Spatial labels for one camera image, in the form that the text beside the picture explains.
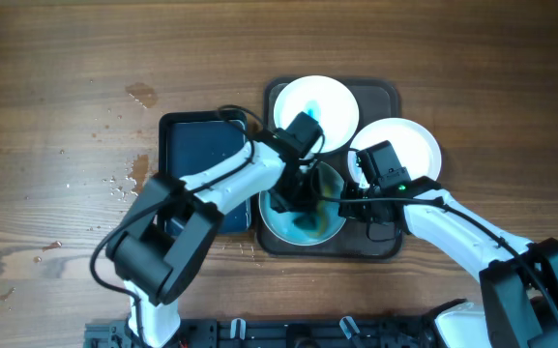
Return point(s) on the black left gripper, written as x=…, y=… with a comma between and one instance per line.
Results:
x=282, y=207

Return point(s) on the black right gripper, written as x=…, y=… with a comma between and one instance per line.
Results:
x=356, y=208

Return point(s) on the green yellow sponge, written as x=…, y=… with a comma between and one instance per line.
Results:
x=319, y=225

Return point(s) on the white plate blue stain front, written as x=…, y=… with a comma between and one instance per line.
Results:
x=281, y=224

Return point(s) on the black water basin tray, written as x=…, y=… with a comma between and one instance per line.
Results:
x=190, y=142

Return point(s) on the dark brown serving tray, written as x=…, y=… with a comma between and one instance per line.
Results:
x=354, y=242

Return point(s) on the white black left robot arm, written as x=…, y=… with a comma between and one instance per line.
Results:
x=162, y=241

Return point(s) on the white plate blue stain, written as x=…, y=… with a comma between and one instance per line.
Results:
x=327, y=101
x=415, y=146
x=281, y=224

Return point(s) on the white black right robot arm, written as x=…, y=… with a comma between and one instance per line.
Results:
x=518, y=278

